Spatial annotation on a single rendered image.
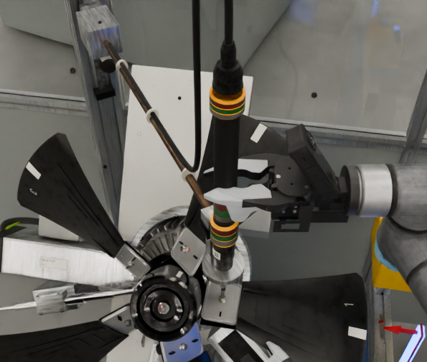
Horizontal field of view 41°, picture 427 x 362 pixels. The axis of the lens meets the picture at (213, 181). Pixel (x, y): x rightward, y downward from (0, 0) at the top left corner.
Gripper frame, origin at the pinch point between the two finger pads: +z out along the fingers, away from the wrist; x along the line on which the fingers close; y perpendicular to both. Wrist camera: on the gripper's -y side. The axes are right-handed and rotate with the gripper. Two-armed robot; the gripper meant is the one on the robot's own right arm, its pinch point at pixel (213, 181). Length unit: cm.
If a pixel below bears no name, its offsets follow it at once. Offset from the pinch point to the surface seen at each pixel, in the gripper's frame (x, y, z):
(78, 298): 6.2, 40.4, 26.4
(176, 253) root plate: 7.4, 27.3, 6.4
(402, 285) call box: 15, 50, -42
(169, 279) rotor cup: -0.4, 23.8, 7.4
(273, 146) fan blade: 15.9, 8.4, -10.5
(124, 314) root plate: -1.2, 34.0, 15.9
